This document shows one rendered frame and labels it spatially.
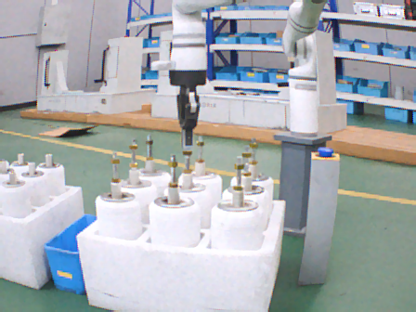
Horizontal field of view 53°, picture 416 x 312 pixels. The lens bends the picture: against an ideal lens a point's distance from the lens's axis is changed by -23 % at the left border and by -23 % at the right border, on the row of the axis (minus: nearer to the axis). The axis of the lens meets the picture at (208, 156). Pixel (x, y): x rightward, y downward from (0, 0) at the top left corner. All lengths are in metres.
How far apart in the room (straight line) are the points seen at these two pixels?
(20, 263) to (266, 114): 2.53
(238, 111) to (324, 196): 2.44
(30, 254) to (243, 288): 0.50
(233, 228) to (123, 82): 3.67
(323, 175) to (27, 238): 0.69
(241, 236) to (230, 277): 0.08
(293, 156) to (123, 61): 3.15
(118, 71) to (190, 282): 3.64
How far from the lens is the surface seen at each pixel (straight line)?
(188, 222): 0.95
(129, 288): 1.00
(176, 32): 1.04
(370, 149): 2.93
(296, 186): 1.52
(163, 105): 3.94
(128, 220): 0.98
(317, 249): 1.15
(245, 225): 0.92
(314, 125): 1.52
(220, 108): 3.59
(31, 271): 1.13
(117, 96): 4.47
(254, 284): 0.93
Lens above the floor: 0.51
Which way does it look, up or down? 10 degrees down
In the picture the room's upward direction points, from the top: straight up
